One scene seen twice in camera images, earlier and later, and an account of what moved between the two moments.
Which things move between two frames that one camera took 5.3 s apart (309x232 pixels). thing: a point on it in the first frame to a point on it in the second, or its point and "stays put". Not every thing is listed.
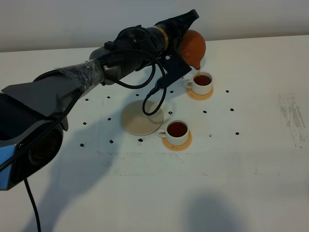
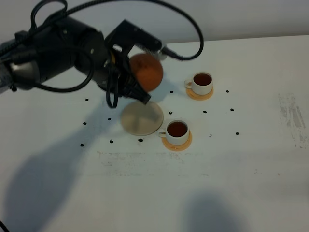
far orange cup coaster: (190, 94) stays put
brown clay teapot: (192, 48) to (147, 70)
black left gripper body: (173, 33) to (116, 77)
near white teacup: (176, 133) stays put
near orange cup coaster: (177, 147) stays put
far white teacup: (201, 83) stays put
